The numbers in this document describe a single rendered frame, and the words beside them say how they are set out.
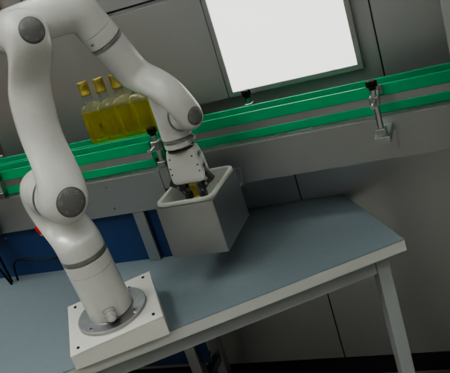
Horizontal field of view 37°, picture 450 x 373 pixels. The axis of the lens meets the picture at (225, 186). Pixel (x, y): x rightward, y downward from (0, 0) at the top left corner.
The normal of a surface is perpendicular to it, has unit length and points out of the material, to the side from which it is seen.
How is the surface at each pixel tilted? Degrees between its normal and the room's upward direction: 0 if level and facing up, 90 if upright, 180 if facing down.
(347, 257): 0
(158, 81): 50
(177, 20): 90
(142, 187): 90
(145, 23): 90
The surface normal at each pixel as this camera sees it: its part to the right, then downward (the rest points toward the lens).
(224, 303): -0.29, -0.90
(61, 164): 0.53, -0.33
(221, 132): -0.28, 0.41
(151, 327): 0.22, 0.28
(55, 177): 0.35, -0.29
